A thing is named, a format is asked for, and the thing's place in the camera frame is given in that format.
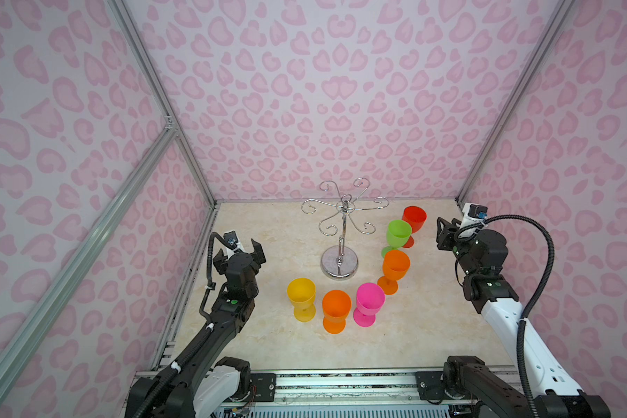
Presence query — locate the orange front wine glass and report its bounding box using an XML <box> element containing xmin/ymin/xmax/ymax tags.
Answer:
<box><xmin>377</xmin><ymin>250</ymin><xmax>411</xmax><ymax>295</ymax></box>

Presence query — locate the aluminium diagonal frame bar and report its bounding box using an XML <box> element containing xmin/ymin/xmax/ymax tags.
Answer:
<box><xmin>0</xmin><ymin>125</ymin><xmax>179</xmax><ymax>406</ymax></box>

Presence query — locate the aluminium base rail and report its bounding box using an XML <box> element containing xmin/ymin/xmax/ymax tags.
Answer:
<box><xmin>118</xmin><ymin>366</ymin><xmax>578</xmax><ymax>418</ymax></box>

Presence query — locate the aluminium frame post right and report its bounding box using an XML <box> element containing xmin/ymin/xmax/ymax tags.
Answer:
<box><xmin>456</xmin><ymin>0</ymin><xmax>576</xmax><ymax>209</ymax></box>

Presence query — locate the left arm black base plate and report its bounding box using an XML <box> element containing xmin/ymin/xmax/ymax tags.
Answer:
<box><xmin>225</xmin><ymin>373</ymin><xmax>277</xmax><ymax>403</ymax></box>

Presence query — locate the green plastic wine glass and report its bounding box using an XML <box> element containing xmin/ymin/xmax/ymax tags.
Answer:
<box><xmin>381</xmin><ymin>219</ymin><xmax>413</xmax><ymax>257</ymax></box>

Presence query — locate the orange back wine glass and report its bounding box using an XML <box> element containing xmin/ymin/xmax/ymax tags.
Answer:
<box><xmin>322</xmin><ymin>290</ymin><xmax>352</xmax><ymax>334</ymax></box>

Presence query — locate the orange wine glass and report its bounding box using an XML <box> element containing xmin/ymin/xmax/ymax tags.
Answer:
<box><xmin>377</xmin><ymin>250</ymin><xmax>411</xmax><ymax>295</ymax></box>
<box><xmin>322</xmin><ymin>290</ymin><xmax>352</xmax><ymax>334</ymax></box>

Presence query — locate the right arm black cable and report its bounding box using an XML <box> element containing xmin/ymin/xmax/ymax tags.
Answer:
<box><xmin>453</xmin><ymin>214</ymin><xmax>556</xmax><ymax>418</ymax></box>

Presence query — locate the yellow plastic wine glass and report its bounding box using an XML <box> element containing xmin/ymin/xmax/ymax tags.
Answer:
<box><xmin>287</xmin><ymin>278</ymin><xmax>316</xmax><ymax>322</ymax></box>

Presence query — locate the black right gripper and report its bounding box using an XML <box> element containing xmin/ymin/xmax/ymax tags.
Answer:
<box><xmin>435</xmin><ymin>216</ymin><xmax>481</xmax><ymax>276</ymax></box>

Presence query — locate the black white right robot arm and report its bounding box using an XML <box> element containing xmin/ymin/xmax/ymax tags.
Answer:
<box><xmin>436</xmin><ymin>214</ymin><xmax>611</xmax><ymax>417</ymax></box>

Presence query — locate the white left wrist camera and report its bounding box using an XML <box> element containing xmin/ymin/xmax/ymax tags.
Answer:
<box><xmin>223</xmin><ymin>230</ymin><xmax>244</xmax><ymax>257</ymax></box>

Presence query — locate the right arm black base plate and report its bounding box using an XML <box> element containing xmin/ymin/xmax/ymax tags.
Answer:
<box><xmin>416</xmin><ymin>370</ymin><xmax>485</xmax><ymax>405</ymax></box>

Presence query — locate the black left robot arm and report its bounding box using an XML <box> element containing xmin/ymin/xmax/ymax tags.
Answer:
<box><xmin>125</xmin><ymin>231</ymin><xmax>266</xmax><ymax>417</ymax></box>

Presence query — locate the aluminium frame post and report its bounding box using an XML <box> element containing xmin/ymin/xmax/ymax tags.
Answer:
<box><xmin>456</xmin><ymin>0</ymin><xmax>576</xmax><ymax>209</ymax></box>
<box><xmin>107</xmin><ymin>0</ymin><xmax>217</xmax><ymax>207</ymax></box>

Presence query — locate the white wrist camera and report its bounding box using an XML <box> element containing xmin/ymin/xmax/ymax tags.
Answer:
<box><xmin>223</xmin><ymin>230</ymin><xmax>244</xmax><ymax>257</ymax></box>
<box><xmin>460</xmin><ymin>203</ymin><xmax>488</xmax><ymax>237</ymax></box>

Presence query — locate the red plastic wine glass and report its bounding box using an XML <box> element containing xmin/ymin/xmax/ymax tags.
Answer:
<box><xmin>402</xmin><ymin>206</ymin><xmax>428</xmax><ymax>248</ymax></box>

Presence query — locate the chrome wine glass rack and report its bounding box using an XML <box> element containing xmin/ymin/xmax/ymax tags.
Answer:
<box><xmin>301</xmin><ymin>177</ymin><xmax>389</xmax><ymax>281</ymax></box>

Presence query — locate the pink plastic wine glass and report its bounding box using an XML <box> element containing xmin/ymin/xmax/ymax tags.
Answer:
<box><xmin>353</xmin><ymin>283</ymin><xmax>386</xmax><ymax>327</ymax></box>

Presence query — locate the aluminium frame post left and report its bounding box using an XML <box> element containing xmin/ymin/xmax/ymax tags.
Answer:
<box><xmin>107</xmin><ymin>0</ymin><xmax>217</xmax><ymax>207</ymax></box>

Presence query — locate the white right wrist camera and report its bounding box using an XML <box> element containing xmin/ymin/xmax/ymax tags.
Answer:
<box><xmin>460</xmin><ymin>203</ymin><xmax>488</xmax><ymax>237</ymax></box>

